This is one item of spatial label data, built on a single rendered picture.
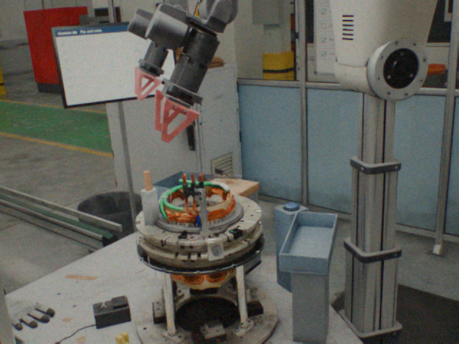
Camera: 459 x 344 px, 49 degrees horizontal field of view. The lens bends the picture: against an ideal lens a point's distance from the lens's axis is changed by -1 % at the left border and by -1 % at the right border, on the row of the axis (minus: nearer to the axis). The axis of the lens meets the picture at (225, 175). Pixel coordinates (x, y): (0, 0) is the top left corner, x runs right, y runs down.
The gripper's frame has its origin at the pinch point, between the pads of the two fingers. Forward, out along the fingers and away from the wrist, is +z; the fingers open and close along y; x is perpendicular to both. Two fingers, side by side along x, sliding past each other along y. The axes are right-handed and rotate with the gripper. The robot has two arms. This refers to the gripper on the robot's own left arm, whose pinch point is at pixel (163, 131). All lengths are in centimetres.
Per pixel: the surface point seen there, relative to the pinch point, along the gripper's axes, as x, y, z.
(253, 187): 43, -48, 12
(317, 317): 55, -5, 28
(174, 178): 25, -70, 23
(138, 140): 47, -295, 56
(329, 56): 127, -220, -58
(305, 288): 49, -6, 23
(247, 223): 31.1, -14.7, 14.8
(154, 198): 9.6, -22.9, 19.2
